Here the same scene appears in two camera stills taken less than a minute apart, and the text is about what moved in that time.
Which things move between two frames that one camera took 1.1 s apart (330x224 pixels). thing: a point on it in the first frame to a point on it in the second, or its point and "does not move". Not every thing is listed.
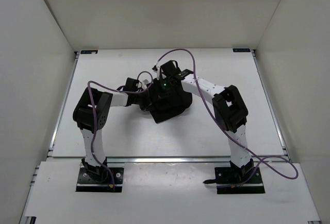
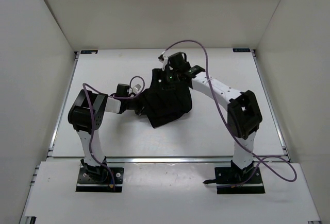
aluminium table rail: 50,150 does not move
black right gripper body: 163,87 to 174,74
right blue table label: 241,50 does not move
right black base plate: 227,177 does not move
